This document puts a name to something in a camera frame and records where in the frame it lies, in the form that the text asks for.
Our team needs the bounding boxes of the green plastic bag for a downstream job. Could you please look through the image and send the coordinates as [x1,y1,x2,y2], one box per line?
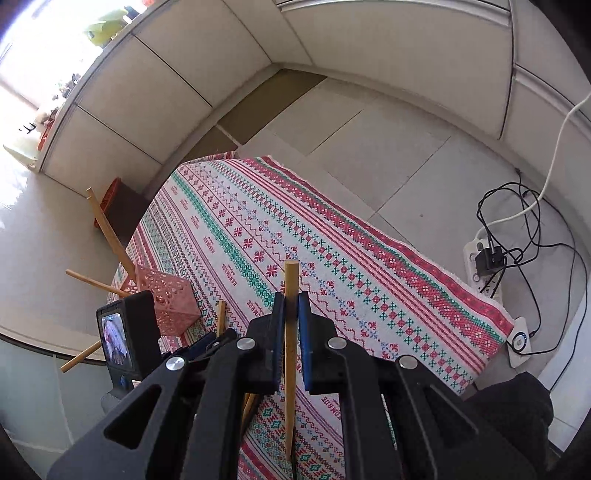
[84,9,128,48]

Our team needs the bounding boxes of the black cable bundle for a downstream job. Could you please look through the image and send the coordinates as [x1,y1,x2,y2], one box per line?
[475,168,578,393]

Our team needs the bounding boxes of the white power strip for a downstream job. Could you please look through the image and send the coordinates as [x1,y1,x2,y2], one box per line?
[464,238,507,304]

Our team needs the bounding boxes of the pink perforated utensil holder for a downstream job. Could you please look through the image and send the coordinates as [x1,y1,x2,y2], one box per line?
[119,265,201,336]

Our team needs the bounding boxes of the patterned woven tablecloth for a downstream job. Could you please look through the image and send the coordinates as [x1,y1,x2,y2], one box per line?
[110,154,516,480]

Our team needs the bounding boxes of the light wooden chopstick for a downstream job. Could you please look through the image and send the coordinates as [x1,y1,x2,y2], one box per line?
[86,188,136,282]

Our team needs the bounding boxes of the white round charger device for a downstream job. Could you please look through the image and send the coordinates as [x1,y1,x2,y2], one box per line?
[506,316,532,369]

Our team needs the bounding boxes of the red-rimmed dark trash bin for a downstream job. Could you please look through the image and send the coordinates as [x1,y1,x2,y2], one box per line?
[100,177,149,247]

